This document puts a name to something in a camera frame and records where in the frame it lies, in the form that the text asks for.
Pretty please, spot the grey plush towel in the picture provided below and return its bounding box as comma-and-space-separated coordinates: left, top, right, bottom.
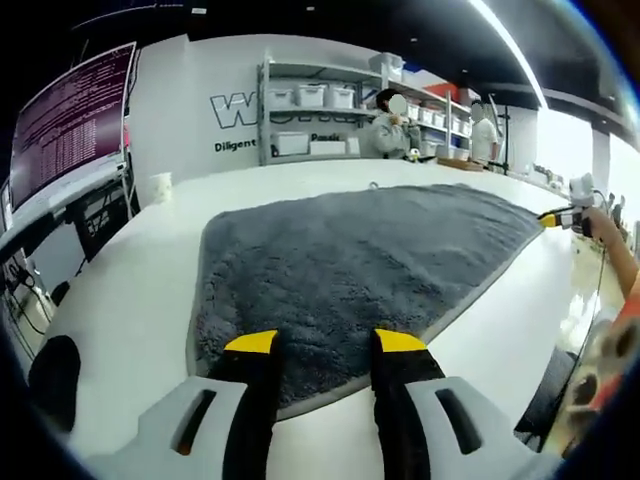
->
185, 182, 546, 424

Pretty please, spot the person's right hand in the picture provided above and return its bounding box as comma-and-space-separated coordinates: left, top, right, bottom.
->
574, 205, 614, 246

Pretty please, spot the black stand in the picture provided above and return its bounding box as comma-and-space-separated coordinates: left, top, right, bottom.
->
487, 94, 514, 176

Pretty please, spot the wooden tray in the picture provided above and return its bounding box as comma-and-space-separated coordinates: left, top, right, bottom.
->
437, 156, 486, 173

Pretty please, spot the person's orange printed clothing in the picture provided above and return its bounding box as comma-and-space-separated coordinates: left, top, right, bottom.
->
539, 299, 640, 456

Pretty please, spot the ceiling light strip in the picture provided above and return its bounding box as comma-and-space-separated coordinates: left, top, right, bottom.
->
469, 0, 549, 109

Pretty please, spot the black chair back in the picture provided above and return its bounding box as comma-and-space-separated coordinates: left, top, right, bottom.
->
27, 334, 82, 434

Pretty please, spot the black sign board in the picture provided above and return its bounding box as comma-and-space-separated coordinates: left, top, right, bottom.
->
74, 192, 131, 264

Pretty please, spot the white paper cup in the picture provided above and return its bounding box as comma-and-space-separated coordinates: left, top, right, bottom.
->
149, 172, 174, 204

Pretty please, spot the grey metal shelf unit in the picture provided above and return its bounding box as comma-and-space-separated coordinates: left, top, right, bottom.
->
257, 54, 474, 166

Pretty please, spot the group of white storage bins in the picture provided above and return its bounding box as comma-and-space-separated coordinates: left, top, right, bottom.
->
269, 52, 474, 156

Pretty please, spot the white side desk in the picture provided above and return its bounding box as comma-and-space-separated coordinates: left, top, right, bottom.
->
0, 157, 139, 321

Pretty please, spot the computer monitor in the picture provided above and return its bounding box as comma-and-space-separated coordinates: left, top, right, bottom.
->
8, 42, 139, 211

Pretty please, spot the thin gripper cable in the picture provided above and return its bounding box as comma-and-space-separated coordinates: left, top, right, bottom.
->
567, 239, 609, 381

